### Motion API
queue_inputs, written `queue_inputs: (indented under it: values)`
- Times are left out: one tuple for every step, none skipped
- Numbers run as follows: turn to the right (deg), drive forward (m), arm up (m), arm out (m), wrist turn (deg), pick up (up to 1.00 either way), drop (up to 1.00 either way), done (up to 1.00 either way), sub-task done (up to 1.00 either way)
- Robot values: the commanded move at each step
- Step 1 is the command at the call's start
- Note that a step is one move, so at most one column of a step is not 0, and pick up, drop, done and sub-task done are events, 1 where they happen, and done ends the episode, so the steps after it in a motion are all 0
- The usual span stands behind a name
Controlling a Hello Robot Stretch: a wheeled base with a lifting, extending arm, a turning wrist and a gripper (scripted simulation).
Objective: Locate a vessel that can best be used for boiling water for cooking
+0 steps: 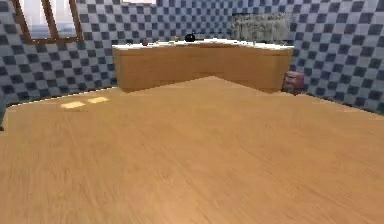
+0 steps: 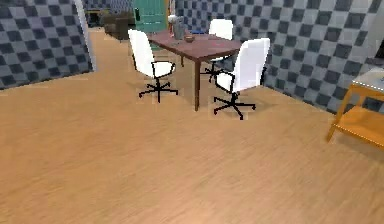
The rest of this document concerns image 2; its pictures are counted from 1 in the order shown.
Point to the brown wooden dining table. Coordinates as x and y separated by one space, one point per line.
203 46

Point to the white swivel office chair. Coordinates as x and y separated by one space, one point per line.
144 56
222 28
250 63

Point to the dark brown sofa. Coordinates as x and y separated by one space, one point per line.
118 25

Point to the orange wooden side table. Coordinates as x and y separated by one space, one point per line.
361 121

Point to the small blue object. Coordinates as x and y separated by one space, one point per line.
197 32

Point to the green room door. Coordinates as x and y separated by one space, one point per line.
150 15

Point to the small brown bowl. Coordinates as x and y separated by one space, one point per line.
189 38

